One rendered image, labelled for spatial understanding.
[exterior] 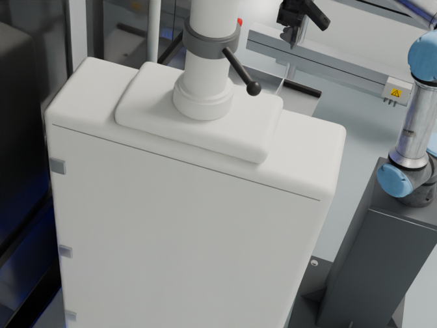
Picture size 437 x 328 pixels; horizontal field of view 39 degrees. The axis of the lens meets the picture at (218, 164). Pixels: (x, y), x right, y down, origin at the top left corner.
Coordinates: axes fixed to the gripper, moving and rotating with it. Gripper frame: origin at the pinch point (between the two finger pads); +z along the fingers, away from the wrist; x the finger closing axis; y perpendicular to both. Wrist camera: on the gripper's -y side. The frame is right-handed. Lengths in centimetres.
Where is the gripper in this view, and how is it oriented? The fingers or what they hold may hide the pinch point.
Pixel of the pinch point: (294, 46)
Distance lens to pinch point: 210.3
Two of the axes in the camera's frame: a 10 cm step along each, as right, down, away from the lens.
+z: -1.2, 7.0, 7.1
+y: -9.2, -3.4, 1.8
